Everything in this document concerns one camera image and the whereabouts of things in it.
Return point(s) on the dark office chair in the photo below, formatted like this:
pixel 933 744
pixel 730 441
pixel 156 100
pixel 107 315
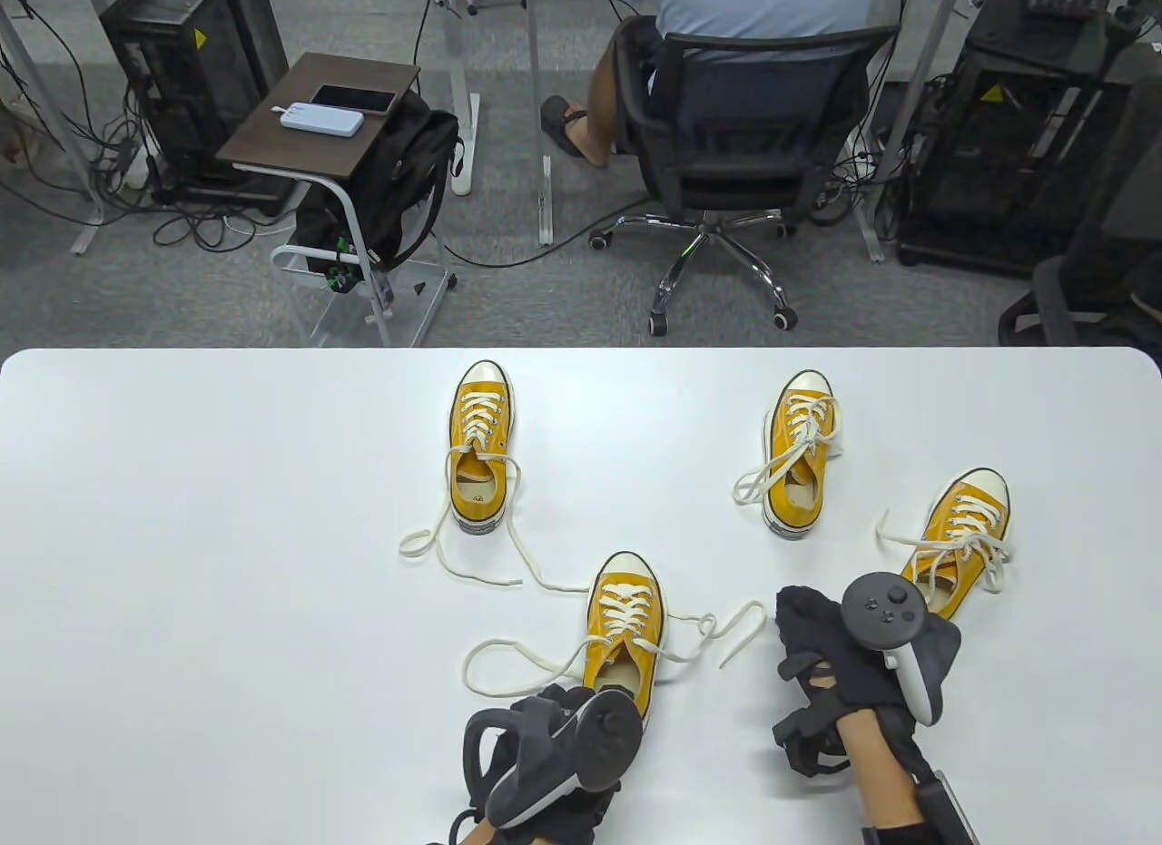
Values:
pixel 1117 201

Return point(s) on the black computer tower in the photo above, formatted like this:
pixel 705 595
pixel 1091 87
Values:
pixel 182 64

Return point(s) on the green bag accessory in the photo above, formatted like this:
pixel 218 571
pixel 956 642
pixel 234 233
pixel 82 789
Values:
pixel 340 264

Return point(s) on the yellow canvas shoe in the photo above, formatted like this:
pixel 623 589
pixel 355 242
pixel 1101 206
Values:
pixel 808 384
pixel 625 568
pixel 985 486
pixel 483 375

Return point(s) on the black smartphone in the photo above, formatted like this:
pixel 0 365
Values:
pixel 354 99

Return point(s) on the person's right hand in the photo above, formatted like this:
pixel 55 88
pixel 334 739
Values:
pixel 826 654

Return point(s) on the black backpack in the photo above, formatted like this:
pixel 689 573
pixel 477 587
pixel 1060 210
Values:
pixel 399 173

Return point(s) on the person's left hand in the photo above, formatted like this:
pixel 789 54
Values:
pixel 554 822

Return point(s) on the brown side table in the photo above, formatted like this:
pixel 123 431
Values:
pixel 272 137

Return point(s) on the light blue power bank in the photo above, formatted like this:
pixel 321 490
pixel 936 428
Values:
pixel 322 119

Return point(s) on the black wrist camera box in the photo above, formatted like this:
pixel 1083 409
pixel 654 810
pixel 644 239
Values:
pixel 949 809

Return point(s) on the black computer rack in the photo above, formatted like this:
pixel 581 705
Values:
pixel 989 155

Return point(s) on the person's right forearm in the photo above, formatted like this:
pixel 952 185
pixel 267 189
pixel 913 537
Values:
pixel 876 772

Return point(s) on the gray handheld controller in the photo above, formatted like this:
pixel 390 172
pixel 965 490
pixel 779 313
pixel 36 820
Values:
pixel 881 609
pixel 604 736

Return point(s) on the black sandal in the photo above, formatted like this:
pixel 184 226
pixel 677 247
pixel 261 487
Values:
pixel 558 123

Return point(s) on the white desk leg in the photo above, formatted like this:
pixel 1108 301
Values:
pixel 461 155
pixel 88 228
pixel 546 201
pixel 870 219

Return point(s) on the black mesh office chair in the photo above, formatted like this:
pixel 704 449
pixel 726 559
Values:
pixel 753 110

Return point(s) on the person's left forearm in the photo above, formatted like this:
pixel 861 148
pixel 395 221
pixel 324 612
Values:
pixel 472 834

